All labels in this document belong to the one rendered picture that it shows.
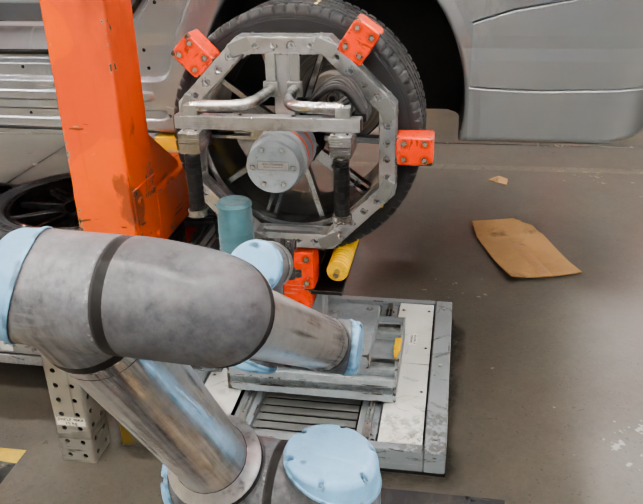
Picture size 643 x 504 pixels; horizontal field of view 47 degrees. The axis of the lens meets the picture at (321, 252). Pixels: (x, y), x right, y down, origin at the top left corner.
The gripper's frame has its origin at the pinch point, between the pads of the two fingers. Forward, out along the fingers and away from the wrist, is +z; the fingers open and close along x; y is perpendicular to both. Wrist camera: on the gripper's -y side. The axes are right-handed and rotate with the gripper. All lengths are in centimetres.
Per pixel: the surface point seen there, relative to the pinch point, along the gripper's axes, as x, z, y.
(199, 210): 21.9, 11.3, 13.7
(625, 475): -85, 48, -54
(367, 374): -16, 61, -31
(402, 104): -24, 28, 41
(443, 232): -45, 191, 14
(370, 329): -16, 69, -19
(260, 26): 10, 22, 59
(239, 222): 14.8, 22.4, 11.4
